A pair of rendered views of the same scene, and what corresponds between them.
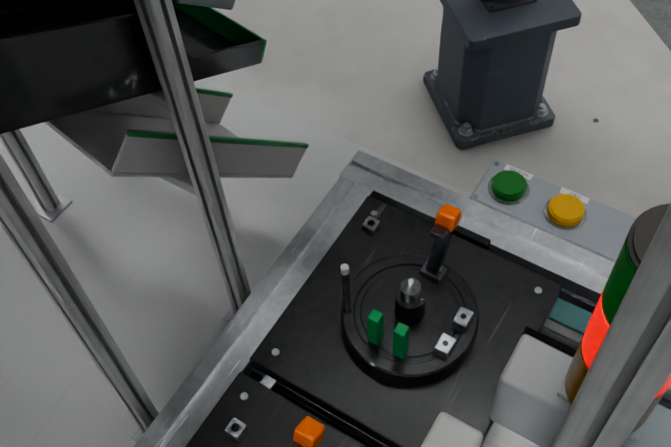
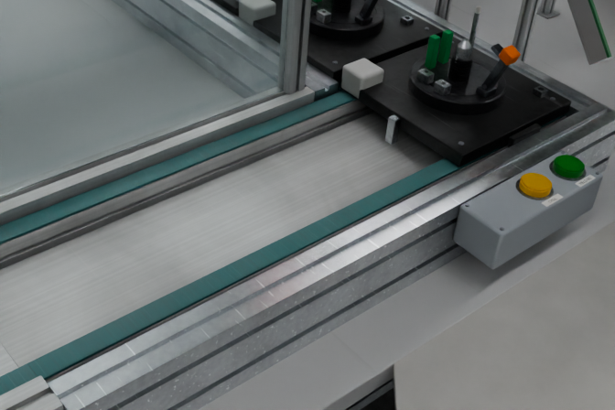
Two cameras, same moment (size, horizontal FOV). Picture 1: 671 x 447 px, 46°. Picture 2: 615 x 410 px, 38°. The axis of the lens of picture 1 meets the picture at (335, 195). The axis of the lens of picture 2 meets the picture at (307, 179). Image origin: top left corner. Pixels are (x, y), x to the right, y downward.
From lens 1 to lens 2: 129 cm
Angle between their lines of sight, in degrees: 67
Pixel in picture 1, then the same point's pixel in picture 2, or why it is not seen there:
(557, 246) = (501, 173)
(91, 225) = not seen: hidden behind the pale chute
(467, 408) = (384, 91)
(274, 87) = not seen: outside the picture
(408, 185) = (581, 126)
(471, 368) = (411, 100)
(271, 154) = (588, 18)
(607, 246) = (493, 197)
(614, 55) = not seen: outside the picture
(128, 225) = (594, 71)
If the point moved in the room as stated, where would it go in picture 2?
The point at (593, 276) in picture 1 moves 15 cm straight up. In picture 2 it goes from (467, 179) to (489, 79)
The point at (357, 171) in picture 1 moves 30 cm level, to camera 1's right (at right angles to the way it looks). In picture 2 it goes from (600, 109) to (604, 237)
